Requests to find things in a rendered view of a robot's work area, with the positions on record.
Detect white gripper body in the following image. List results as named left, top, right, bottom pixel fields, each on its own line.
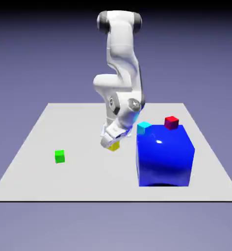
left=100, top=123, right=132, bottom=149

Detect small yellow cube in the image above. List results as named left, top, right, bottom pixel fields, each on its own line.
left=107, top=140, right=121, bottom=152

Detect small cyan cube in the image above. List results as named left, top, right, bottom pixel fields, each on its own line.
left=136, top=121, right=153, bottom=135

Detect small green cube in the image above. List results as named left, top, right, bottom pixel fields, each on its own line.
left=54, top=149, right=66, bottom=164

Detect small red cube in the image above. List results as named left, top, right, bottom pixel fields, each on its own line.
left=164, top=116, right=180, bottom=130

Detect large blue box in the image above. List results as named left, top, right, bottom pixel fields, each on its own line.
left=136, top=124, right=195, bottom=187

